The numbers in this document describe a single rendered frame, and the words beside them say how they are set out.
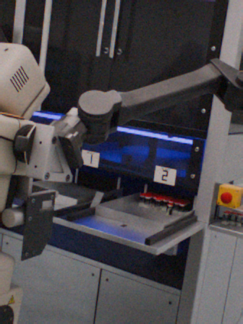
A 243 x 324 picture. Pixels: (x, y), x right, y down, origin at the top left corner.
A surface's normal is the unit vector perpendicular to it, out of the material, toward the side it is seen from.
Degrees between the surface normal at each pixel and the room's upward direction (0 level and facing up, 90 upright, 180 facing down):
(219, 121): 90
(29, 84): 90
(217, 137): 90
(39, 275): 90
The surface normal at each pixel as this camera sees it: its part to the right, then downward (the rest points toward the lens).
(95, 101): 0.13, -0.61
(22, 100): 0.84, 0.19
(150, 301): -0.49, 0.07
